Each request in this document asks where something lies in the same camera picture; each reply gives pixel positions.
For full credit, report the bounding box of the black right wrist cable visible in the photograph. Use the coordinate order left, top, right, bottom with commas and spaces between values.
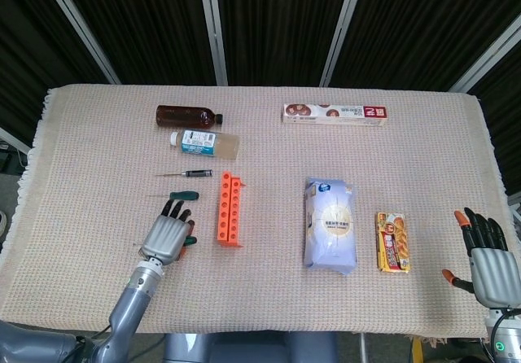
490, 308, 521, 343

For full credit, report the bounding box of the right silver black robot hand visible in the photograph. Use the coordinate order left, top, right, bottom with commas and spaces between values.
441, 207, 521, 309

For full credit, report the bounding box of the grey metal frame bar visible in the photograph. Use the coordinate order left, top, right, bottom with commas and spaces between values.
0, 126, 33, 155

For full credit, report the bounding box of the pale blue tissue pack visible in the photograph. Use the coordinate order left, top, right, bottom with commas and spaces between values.
303, 177, 359, 275

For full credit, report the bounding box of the black metal precision screwdriver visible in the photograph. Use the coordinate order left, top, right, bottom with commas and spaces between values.
155, 169, 214, 178

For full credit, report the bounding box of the clear bottle blue label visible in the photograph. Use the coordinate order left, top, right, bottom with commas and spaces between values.
169, 129, 241, 161

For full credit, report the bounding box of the grey metal frame post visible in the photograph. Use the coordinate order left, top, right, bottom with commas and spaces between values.
449, 24, 521, 94
197, 0, 229, 86
319, 0, 368, 88
38, 0, 122, 85

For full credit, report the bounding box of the small teal handle screwdriver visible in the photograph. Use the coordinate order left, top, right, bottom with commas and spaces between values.
148, 190, 200, 202

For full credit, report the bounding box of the brown tea bottle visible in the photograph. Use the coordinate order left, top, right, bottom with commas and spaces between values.
155, 104, 224, 129

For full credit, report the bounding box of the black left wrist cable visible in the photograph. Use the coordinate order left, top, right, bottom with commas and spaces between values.
72, 324, 114, 348

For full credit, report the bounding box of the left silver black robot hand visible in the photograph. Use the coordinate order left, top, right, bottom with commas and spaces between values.
139, 199, 197, 265

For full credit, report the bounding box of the yellow snack box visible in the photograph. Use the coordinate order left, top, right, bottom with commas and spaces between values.
374, 212, 411, 274

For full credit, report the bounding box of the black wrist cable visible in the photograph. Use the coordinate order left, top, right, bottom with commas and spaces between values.
490, 308, 521, 343
72, 324, 114, 348

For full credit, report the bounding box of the orange plastic screwdriver rack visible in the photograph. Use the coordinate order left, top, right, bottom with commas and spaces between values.
217, 170, 247, 249

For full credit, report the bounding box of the dark pleated curtain panel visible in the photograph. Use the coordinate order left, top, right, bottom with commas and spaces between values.
215, 0, 351, 87
55, 0, 217, 86
0, 0, 117, 144
329, 0, 521, 91

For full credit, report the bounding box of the long white cookie box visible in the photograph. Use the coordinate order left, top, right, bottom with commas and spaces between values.
282, 103, 388, 128

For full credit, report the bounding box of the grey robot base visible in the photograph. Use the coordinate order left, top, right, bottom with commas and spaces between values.
162, 332, 339, 363

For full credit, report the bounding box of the beige woven tablecloth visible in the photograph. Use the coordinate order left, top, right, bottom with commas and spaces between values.
0, 84, 508, 339

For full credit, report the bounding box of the large green black screwdriver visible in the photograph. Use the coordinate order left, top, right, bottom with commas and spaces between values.
181, 235, 199, 259

